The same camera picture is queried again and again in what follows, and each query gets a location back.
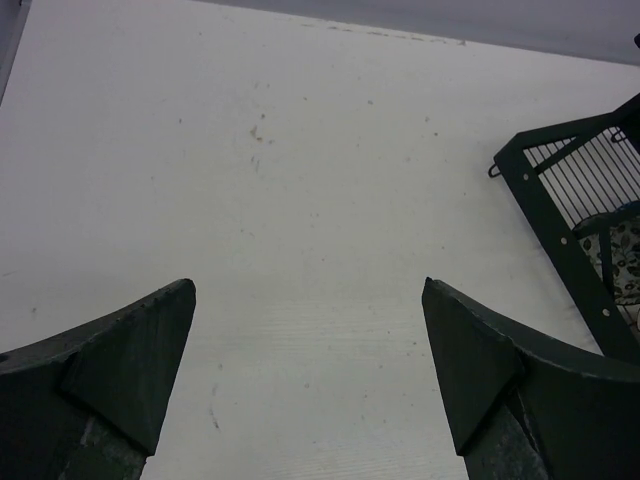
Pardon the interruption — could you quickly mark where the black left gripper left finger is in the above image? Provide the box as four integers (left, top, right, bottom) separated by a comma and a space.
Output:
1, 279, 196, 479

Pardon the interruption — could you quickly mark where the black wire dish rack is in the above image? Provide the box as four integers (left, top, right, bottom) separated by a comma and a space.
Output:
488, 97, 639, 363

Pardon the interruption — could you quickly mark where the pink floral-inside bowl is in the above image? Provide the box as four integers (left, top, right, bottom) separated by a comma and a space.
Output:
572, 214, 639, 306

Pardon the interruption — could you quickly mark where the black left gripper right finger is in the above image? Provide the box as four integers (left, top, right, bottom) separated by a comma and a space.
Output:
422, 278, 639, 479

